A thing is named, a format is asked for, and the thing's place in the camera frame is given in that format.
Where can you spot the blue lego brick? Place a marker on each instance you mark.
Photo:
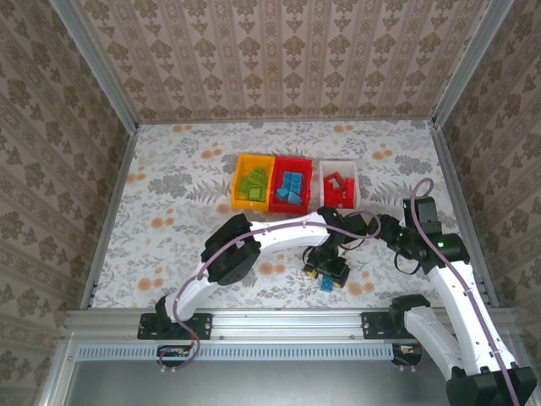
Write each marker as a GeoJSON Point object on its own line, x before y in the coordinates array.
{"type": "Point", "coordinates": [289, 178]}
{"type": "Point", "coordinates": [326, 284]}
{"type": "Point", "coordinates": [299, 182]}
{"type": "Point", "coordinates": [282, 193]}

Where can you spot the small red lego brick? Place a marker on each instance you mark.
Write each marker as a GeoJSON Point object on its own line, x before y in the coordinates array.
{"type": "Point", "coordinates": [331, 199]}
{"type": "Point", "coordinates": [339, 193]}

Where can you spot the red square lego brick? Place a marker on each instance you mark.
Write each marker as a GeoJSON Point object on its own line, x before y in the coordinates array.
{"type": "Point", "coordinates": [350, 186]}

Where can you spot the long green lego brick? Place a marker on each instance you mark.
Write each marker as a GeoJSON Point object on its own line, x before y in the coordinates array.
{"type": "Point", "coordinates": [248, 184]}
{"type": "Point", "coordinates": [256, 175]}
{"type": "Point", "coordinates": [263, 183]}

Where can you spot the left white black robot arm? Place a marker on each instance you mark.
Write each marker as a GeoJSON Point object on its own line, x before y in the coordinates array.
{"type": "Point", "coordinates": [287, 232]}

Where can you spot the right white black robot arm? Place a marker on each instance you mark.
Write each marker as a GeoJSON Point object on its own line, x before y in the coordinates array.
{"type": "Point", "coordinates": [465, 304]}

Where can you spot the wide aluminium extrusion beam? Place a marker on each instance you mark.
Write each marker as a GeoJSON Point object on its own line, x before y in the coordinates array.
{"type": "Point", "coordinates": [287, 323]}

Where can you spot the red plastic bin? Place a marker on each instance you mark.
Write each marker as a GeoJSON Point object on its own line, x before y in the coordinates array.
{"type": "Point", "coordinates": [291, 208]}

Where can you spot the white plastic bin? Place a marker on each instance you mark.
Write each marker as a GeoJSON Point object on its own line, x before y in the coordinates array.
{"type": "Point", "coordinates": [338, 166]}

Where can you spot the black connector module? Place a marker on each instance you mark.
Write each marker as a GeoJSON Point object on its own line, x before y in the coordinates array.
{"type": "Point", "coordinates": [173, 354]}
{"type": "Point", "coordinates": [406, 353]}

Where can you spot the grey metal panel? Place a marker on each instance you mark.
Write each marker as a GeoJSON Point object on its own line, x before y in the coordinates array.
{"type": "Point", "coordinates": [287, 382]}

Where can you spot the yellow plastic bin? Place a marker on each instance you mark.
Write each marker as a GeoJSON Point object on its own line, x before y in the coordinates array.
{"type": "Point", "coordinates": [236, 186]}

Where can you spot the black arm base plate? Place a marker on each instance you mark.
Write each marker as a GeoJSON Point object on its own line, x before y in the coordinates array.
{"type": "Point", "coordinates": [372, 325]}
{"type": "Point", "coordinates": [203, 326]}

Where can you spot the aluminium side rail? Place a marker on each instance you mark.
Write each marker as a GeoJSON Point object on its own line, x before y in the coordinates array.
{"type": "Point", "coordinates": [110, 215]}
{"type": "Point", "coordinates": [462, 190]}

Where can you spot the thin aluminium wall rail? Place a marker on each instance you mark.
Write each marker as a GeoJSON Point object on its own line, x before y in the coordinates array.
{"type": "Point", "coordinates": [287, 121]}

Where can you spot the aluminium corner post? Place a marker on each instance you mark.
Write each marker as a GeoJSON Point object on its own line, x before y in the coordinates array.
{"type": "Point", "coordinates": [97, 67]}
{"type": "Point", "coordinates": [469, 67]}

